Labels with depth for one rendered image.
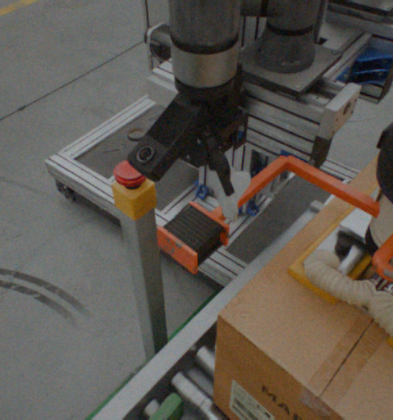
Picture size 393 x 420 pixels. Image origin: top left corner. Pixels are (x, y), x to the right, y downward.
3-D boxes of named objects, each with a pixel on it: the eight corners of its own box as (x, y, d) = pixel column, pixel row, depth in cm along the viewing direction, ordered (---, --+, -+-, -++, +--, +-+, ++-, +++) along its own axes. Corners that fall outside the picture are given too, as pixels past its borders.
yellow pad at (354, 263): (334, 307, 80) (340, 291, 76) (285, 273, 84) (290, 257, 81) (424, 203, 97) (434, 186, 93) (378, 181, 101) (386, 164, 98)
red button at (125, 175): (130, 200, 90) (129, 185, 87) (108, 183, 94) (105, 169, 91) (156, 182, 94) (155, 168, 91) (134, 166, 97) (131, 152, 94)
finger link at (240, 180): (269, 204, 64) (243, 147, 61) (242, 227, 61) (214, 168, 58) (253, 204, 67) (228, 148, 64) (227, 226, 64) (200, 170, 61)
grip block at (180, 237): (194, 275, 72) (194, 256, 68) (157, 245, 76) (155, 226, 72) (228, 244, 76) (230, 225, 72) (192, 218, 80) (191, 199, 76)
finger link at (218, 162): (242, 191, 59) (215, 130, 56) (235, 197, 58) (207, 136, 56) (220, 191, 63) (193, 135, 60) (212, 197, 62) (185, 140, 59)
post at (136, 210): (160, 393, 164) (131, 199, 90) (147, 380, 167) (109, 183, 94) (173, 378, 167) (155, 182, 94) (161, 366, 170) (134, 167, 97)
